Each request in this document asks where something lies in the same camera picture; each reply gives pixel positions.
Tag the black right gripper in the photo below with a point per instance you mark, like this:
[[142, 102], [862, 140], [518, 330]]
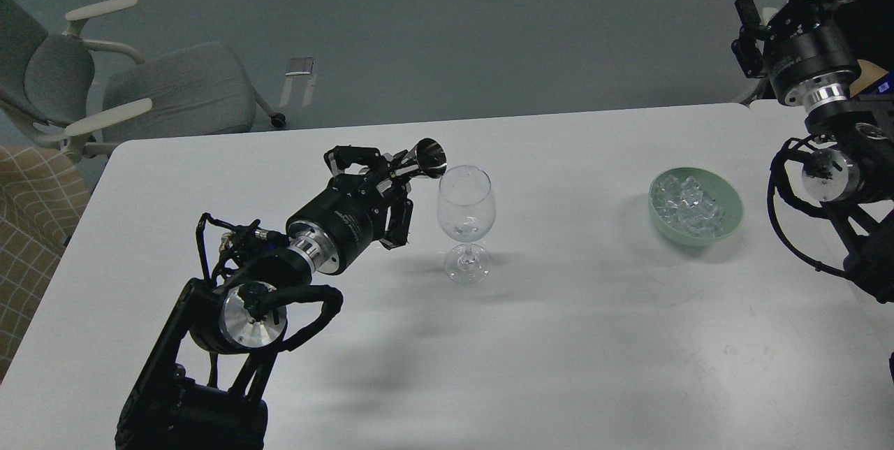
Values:
[[805, 57]]

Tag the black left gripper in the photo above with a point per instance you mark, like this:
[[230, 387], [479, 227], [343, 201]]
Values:
[[350, 213]]

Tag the steel cocktail jigger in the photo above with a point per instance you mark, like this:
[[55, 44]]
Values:
[[426, 159]]

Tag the clear ice cubes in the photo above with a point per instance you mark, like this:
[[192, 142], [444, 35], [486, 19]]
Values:
[[683, 205]]

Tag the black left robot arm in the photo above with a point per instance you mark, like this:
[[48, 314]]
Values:
[[203, 383]]

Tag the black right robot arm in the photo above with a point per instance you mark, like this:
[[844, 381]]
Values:
[[846, 159]]

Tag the clear wine glass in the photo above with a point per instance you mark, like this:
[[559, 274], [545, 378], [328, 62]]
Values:
[[466, 212]]

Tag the green ice bowl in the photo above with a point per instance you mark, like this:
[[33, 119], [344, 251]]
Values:
[[725, 195]]

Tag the seated person in black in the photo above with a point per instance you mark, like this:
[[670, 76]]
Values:
[[868, 27]]

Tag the beige checkered cushion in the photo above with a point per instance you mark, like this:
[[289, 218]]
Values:
[[43, 197]]

